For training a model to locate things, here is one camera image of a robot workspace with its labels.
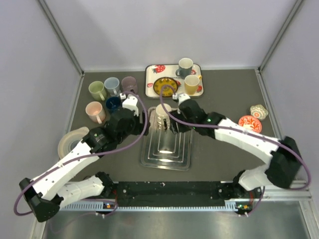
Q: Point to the dark grey mug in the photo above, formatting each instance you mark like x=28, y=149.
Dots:
x=185, y=66

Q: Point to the light blue mug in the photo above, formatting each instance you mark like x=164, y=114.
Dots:
x=112, y=85

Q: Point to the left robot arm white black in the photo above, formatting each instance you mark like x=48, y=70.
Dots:
x=53, y=190

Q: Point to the purple mug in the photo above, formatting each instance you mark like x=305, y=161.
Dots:
x=129, y=84

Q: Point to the yellow mug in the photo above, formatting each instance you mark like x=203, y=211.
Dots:
x=191, y=83

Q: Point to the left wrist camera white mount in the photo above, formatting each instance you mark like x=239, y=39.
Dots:
x=130, y=102

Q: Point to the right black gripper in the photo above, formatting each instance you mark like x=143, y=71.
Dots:
x=174, y=126

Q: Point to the light green mug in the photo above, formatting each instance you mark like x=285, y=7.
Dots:
x=97, y=91

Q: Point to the yellow patterned plate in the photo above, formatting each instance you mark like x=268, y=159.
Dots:
x=166, y=85

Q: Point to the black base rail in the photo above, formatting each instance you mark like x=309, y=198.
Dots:
x=174, y=194

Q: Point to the pink mug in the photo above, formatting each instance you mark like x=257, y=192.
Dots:
x=95, y=112

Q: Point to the beige wavy plate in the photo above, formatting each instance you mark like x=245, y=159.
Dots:
x=70, y=140

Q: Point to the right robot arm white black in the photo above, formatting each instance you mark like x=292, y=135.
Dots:
x=279, y=156

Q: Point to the cream white mug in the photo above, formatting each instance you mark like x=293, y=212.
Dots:
x=162, y=118

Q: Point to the green patterned small bowl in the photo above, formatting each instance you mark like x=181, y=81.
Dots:
x=259, y=112

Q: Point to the strawberry pattern white tray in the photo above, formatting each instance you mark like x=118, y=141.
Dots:
x=155, y=72

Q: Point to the dark blue mug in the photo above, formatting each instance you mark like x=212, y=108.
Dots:
x=113, y=103

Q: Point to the orange patterned small bowl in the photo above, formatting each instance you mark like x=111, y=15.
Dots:
x=250, y=123

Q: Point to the steel metal tray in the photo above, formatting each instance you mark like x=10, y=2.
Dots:
x=164, y=149

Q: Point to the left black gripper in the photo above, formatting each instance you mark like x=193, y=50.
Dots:
x=139, y=125

